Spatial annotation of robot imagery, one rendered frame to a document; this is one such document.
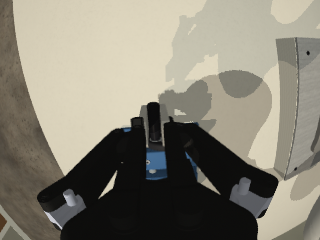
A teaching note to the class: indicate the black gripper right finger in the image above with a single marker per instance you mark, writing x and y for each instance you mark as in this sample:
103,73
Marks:
233,178

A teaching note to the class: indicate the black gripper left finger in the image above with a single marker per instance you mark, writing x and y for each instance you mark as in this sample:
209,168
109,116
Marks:
86,181

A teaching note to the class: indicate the blue bench vise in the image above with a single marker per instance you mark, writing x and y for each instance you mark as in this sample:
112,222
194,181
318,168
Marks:
155,160

